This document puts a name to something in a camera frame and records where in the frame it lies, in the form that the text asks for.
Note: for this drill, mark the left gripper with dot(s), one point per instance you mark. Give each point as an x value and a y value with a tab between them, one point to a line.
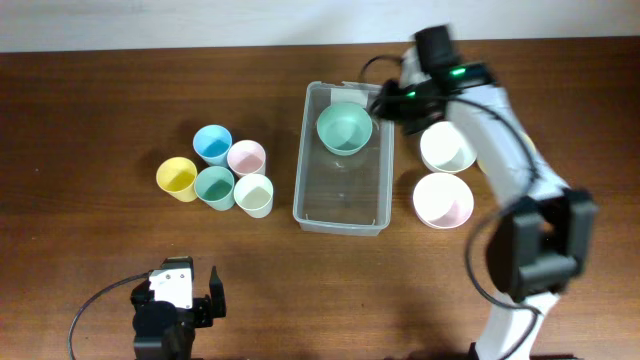
201	304

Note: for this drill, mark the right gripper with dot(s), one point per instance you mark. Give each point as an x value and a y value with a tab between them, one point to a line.
388	107

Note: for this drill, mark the green plastic bowl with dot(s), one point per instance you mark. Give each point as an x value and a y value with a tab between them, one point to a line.
344	128

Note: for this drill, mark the white plastic bowl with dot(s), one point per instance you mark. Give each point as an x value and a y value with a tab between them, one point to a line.
443	148

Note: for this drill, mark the white plastic cup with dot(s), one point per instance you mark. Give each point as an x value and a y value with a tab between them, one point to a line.
254	194

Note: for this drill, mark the green plastic cup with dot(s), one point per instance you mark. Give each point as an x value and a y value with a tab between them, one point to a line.
214	186

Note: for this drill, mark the pink plastic bowl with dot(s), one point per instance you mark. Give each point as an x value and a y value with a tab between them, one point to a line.
442	201

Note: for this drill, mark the yellow plastic cup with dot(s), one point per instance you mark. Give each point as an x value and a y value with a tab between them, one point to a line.
176	176

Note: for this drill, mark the pink plastic cup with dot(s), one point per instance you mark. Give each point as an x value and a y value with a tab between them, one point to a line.
247	157

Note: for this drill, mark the blue plastic cup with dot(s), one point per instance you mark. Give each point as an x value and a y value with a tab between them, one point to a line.
212	143

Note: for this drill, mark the yellow plastic bowl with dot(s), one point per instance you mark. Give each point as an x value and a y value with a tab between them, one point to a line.
527	140

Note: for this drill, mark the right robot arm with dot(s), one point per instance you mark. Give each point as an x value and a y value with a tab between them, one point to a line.
544	227

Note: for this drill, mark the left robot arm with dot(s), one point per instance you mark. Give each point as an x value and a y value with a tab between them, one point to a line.
167	314

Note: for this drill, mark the clear plastic container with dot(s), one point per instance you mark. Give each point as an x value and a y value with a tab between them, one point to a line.
344	195

